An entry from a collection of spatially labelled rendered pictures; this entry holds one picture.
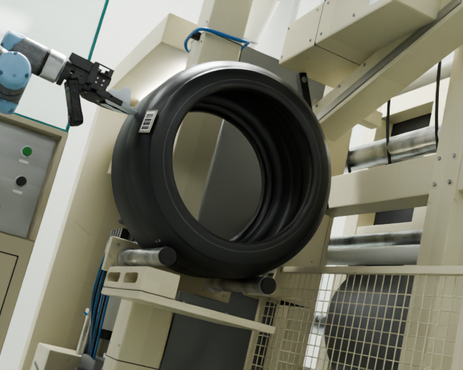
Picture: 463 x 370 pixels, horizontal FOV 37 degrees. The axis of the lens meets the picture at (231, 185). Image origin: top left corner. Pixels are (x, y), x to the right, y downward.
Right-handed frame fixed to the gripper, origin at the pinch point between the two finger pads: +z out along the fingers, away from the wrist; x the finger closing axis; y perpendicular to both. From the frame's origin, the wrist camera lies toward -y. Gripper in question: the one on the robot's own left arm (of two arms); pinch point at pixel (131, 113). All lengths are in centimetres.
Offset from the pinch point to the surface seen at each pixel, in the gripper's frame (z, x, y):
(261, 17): 47, 68, 83
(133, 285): 15.3, -5.6, -41.0
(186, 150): 24.3, 24.8, 5.2
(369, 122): 71, 5, 33
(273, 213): 54, 15, -4
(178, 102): 7.5, -11.9, 4.0
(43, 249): 28, 250, -19
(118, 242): 14.7, 22.4, -28.9
